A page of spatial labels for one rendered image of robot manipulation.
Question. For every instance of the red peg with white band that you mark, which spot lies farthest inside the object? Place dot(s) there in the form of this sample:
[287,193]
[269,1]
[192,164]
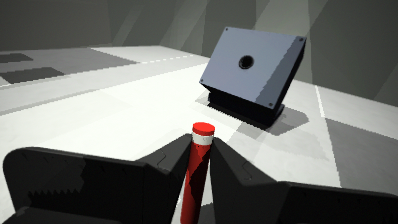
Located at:
[202,136]

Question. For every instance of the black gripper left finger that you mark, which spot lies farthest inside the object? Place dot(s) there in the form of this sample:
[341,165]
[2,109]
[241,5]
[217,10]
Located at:
[144,191]

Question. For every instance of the grey sloped panel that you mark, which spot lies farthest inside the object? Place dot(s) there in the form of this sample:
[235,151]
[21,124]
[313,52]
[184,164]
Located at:
[250,71]

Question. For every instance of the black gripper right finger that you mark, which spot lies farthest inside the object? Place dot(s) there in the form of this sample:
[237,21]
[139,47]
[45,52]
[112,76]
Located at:
[243,194]

